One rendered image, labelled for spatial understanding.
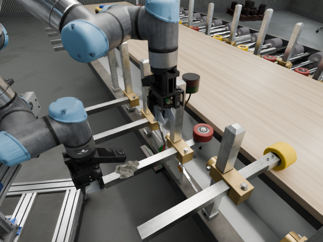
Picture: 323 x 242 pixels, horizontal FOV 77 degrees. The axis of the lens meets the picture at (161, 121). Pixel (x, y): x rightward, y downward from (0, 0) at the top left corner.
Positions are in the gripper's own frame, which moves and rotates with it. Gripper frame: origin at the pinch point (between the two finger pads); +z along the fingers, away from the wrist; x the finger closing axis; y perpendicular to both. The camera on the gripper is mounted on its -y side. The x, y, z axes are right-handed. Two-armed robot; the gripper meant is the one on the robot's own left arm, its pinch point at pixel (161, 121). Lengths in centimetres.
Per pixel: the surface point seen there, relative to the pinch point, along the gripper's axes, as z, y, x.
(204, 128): 10.8, 0.7, 18.7
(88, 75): 92, -264, 14
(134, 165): 14.5, 1.0, -11.8
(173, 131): 8.9, -2.3, 6.3
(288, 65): 16, -29, 115
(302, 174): 13.2, 32.1, 33.3
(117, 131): 17.6, -23.3, -10.0
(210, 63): 10, -50, 63
